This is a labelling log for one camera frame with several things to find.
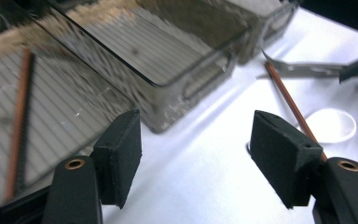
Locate metal tongs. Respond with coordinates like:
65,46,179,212
255,48,358,79

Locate white ceramic spoon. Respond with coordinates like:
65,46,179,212
297,106,357,145

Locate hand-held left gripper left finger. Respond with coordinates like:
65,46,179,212
91,108,143,209

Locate brown chopstick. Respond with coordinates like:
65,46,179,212
5,49,34,202
264,60,328,163

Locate black chopstick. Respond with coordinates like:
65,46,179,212
17,54,36,190

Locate transparent brown plastic bin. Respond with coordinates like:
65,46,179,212
0,18,138,206
223,0,301,64
15,0,253,134

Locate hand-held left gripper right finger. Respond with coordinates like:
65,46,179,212
250,110,324,209

